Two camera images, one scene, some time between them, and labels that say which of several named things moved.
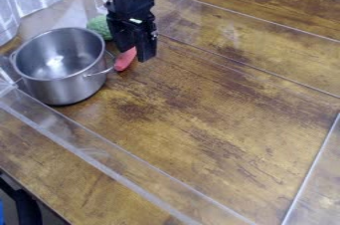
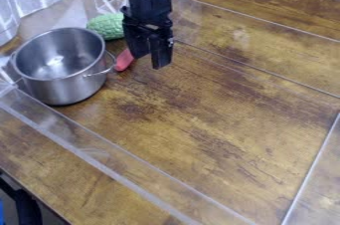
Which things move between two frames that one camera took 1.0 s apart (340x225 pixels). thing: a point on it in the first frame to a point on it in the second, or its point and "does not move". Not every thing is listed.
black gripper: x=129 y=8 to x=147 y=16
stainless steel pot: x=61 y=66 does not move
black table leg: x=27 y=204 does not move
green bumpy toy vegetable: x=97 y=24 does not move
